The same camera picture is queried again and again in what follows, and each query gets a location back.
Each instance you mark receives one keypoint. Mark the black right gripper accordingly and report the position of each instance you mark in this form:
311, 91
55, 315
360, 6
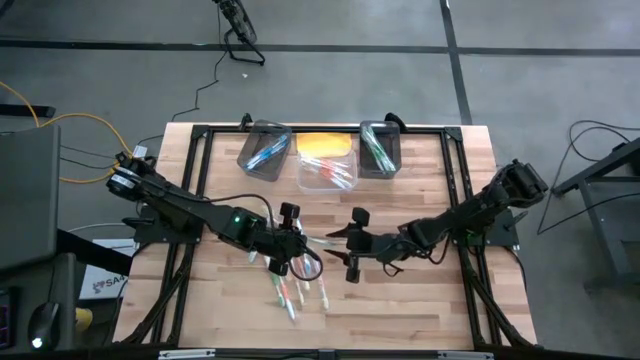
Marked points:
370, 245

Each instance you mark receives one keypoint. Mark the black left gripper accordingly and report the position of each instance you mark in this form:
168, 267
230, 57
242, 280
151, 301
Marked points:
280, 242

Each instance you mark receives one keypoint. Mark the green white toothbrush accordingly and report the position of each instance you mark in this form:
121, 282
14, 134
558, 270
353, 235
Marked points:
278, 290
371, 142
384, 159
376, 152

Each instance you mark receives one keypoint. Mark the pile of bagged utensils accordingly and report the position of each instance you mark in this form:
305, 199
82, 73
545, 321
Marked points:
323, 295

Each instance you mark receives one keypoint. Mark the smoky grey plastic bin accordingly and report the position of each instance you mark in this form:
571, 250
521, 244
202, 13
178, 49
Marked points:
367, 169
270, 170

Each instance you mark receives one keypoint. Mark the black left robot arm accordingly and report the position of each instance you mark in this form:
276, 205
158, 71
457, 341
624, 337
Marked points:
190, 207

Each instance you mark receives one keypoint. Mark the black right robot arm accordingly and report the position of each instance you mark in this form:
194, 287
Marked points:
475, 210

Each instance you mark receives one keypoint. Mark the clear plastic bin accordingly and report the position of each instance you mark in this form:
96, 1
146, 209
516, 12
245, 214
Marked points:
312, 184

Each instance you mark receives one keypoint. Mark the yellow sponge cloth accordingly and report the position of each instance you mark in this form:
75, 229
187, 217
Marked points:
325, 144

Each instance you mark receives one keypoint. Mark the white power adapter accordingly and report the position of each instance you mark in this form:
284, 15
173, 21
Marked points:
140, 151

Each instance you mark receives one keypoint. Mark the white printed box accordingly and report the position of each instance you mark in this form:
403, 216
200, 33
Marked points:
107, 285

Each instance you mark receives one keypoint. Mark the black desk beam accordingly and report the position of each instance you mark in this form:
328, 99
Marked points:
95, 254

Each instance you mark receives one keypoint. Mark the small yellow object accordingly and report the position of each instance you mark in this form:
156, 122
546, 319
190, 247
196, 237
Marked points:
85, 320

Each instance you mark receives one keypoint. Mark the black computer mouse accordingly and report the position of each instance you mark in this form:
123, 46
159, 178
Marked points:
44, 325

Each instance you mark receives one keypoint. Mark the black metal side table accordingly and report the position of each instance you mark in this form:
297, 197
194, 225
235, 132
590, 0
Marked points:
595, 171

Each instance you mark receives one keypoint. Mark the black device with display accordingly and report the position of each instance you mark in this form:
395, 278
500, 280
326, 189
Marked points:
5, 320

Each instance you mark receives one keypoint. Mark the black flat bar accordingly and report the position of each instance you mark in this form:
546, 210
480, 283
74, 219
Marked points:
25, 110

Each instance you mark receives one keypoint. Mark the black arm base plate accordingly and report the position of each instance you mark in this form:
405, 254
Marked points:
502, 235
150, 234

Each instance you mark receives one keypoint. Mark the silver metal bracket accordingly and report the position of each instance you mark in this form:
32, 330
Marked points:
185, 355
465, 356

